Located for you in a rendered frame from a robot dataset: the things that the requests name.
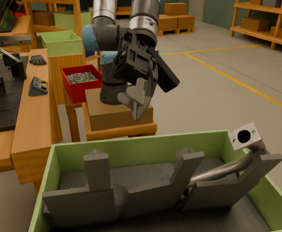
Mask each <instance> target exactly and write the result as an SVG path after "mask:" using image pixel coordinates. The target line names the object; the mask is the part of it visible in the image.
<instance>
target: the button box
mask: <svg viewBox="0 0 282 232"><path fill-rule="evenodd" d="M35 79H36V78H35V76H34V77H33V79H32V81H31V83H30V86H29V96H39V95H46V94H48V82H46V89H43V88H42V80H41V79H40V78H38V79H37V80H38V81H36V80H35ZM35 81H36V82H38V83H35ZM35 84H37V85H38V86H36V85H35Z"/></svg>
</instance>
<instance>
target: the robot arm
mask: <svg viewBox="0 0 282 232"><path fill-rule="evenodd" d="M131 5H132V7H131V13H130V19H129V25H116V13H117V0H93V9H92V21H91V25H90V24H89V25H84V26H83V28H82V43H83V46H84V48H85V49H86V50H88V51H98V52H99V51H103V52H102V53H101V56H100V59H101V62H100V64H101V73H102V87H101V91H100V95H99V96H100V101H101V102H102V103H104V104H108V105H121V104H124V105H125V106H126V107H128V108H129V109H131V110H132V115H133V118H134V120H135V121H138V120H140V119H141V118H142V116H143V115H144V114H145V112H146V110H147V108H148V106H149V104H150V101H151V98H152V97H153V95H154V92H155V88H156V85H157V84H158V85H159V87H160V88H161V89H162V90H163V91H164V92H165V93H167V92H169V91H171V90H172V89H174V88H175V87H177V86H178V84H179V83H180V80H179V79H178V78H177V76H176V75H175V74H174V73H173V72H172V71H171V69H170V68H169V67H168V65H167V64H166V63H165V62H164V60H163V59H162V58H161V52H159V51H158V47H157V46H156V45H157V31H158V23H159V12H160V7H161V4H160V0H132V3H131ZM127 82H129V83H131V84H130V85H128V83H127Z"/></svg>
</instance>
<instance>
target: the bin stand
mask: <svg viewBox="0 0 282 232"><path fill-rule="evenodd" d="M62 89H63V96H64V102H65V108H66V114H67V115H68V120H69V128H70V134H71V139H72V142H80V135H79V128H78V121H77V115H76V110H74V108H79V107H82V103H86V102H81V103H76V104H73V102H72V101H71V99H70V97H69V95H68V93H67V91H66V89H65V87H64V85H63V84H62Z"/></svg>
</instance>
